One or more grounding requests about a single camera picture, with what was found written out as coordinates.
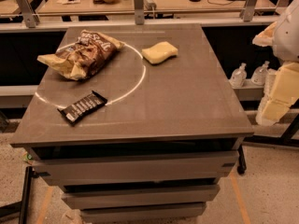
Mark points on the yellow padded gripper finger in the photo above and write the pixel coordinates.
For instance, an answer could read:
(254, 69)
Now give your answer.
(280, 92)
(265, 37)

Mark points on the yellow sponge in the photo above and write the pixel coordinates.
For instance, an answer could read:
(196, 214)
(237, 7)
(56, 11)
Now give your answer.
(159, 52)

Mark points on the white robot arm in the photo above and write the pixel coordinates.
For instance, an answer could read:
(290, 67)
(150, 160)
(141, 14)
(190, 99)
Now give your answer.
(286, 35)

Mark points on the brown chip bag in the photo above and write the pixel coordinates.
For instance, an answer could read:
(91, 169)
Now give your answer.
(85, 58)

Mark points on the clear sanitizer bottle right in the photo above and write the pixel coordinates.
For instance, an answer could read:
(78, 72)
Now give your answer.
(259, 75)

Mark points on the clear sanitizer bottle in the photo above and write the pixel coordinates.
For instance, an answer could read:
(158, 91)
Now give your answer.
(259, 75)
(238, 77)

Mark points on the clear sanitizer bottle left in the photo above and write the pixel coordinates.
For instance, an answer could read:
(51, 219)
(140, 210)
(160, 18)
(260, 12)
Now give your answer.
(238, 77)

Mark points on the white power strip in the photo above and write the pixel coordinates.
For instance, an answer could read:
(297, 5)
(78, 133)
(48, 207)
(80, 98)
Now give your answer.
(150, 4)

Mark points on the grey drawer cabinet table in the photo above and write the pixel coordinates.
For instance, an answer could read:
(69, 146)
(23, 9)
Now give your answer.
(160, 144)

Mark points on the dark chocolate bar wrapper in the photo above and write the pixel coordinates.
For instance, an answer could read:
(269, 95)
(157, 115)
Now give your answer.
(83, 107)

